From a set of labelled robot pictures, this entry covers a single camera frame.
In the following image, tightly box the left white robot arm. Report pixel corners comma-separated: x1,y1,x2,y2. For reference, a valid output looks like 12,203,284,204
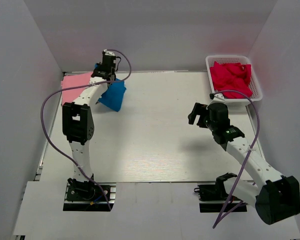
62,63,116,182

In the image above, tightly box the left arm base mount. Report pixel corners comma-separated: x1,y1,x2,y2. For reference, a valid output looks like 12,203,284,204
63,178,116,212

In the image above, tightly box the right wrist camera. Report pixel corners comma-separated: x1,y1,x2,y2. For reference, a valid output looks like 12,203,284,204
207,102,230,125

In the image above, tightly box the folded pink t shirt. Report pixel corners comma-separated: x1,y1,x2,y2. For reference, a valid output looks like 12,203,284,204
61,72,92,106

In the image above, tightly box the crumpled red t shirt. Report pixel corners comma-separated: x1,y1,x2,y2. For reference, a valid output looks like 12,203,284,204
209,61,253,97

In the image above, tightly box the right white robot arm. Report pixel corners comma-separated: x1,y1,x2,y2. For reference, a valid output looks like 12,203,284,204
188,102,300,225

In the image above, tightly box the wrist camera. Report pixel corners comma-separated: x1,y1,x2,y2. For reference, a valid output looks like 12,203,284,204
207,102,230,125
102,49,117,68

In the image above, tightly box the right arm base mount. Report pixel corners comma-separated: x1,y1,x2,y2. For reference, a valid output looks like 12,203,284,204
193,184,247,213

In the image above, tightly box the blue polo shirt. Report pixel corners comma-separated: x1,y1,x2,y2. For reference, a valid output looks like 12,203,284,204
94,62,128,113

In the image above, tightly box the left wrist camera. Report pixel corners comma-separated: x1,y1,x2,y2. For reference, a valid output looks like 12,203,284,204
102,49,117,68

